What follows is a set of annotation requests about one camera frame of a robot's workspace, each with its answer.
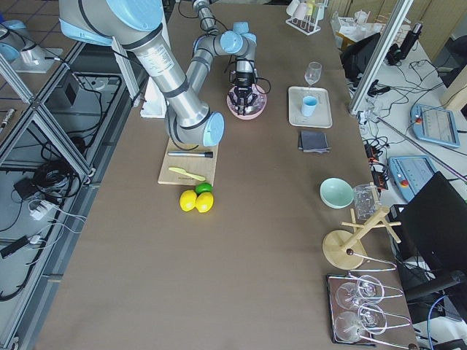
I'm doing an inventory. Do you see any grey folded cloth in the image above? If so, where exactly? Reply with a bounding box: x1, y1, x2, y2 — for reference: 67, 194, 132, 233
298, 130, 331, 154

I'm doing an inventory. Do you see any yellow plastic knife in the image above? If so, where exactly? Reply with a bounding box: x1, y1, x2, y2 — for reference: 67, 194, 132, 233
169, 167, 206, 182

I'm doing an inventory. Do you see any hanging wine glass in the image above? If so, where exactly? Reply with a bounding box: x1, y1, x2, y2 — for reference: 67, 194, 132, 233
335, 275, 384, 310
333, 303, 387, 343

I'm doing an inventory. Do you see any steel muddler with black tip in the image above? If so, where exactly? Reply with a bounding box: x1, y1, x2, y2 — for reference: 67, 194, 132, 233
167, 151, 214, 158

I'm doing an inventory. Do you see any whole yellow lemon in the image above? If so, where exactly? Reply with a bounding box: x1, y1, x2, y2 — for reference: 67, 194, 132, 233
196, 192, 214, 213
179, 190, 198, 211

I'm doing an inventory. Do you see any clear wine glass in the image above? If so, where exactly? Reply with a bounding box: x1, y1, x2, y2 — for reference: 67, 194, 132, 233
304, 61, 323, 87

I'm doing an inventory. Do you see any green lime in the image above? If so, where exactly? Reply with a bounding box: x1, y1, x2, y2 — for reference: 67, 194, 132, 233
195, 182, 212, 195

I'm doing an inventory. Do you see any cream rabbit tray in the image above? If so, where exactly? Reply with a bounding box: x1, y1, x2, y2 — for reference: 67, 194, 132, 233
288, 86, 333, 128

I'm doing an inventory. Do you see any clear glass mug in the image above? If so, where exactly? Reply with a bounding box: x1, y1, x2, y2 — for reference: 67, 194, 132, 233
353, 183, 379, 220

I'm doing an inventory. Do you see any pink bowl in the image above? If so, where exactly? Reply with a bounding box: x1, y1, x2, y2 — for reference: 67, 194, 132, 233
226, 85, 267, 120

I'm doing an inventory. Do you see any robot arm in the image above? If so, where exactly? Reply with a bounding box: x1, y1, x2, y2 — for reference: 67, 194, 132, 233
59, 1, 258, 147
192, 0, 220, 35

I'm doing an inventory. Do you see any black framed tray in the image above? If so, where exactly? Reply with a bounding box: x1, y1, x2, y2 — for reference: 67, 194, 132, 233
325, 273, 417, 346

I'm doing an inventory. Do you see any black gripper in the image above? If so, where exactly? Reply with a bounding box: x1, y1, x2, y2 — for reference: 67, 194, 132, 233
228, 60, 260, 106

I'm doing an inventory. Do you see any aluminium frame post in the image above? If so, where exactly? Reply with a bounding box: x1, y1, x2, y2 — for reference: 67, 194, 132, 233
348, 0, 413, 115

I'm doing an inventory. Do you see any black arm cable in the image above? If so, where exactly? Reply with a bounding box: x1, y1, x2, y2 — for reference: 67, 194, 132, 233
223, 54, 271, 96

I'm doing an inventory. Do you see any wooden mug tree stand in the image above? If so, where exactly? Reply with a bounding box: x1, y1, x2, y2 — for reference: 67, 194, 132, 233
322, 206, 401, 271

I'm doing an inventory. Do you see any wire glass holder rack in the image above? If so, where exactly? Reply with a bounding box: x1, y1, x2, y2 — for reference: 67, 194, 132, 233
346, 249, 417, 349

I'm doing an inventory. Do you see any black monitor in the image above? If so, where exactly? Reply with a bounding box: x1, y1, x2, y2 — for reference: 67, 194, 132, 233
399, 172, 466, 273

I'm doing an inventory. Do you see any light blue cup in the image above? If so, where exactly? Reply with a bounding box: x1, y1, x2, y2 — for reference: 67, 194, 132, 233
301, 96, 318, 117

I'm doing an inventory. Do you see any white wire rack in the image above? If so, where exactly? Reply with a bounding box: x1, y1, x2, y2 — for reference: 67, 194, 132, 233
285, 0, 328, 36

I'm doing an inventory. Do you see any bamboo cutting board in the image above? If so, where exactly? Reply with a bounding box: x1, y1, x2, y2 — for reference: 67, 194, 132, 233
158, 140, 218, 186

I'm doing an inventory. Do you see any stainless steel ice scoop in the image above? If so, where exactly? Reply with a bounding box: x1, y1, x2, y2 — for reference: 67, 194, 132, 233
244, 95, 266, 115

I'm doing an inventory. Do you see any pile of clear ice cubes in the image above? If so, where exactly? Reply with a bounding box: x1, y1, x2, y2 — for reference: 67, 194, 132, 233
228, 85, 267, 120

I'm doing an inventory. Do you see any blue teach pendant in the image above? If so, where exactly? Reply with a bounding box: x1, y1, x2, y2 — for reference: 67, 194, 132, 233
410, 104, 460, 148
387, 155, 437, 202

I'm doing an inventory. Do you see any green ceramic bowl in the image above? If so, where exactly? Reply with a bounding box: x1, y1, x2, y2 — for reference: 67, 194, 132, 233
320, 178, 354, 209

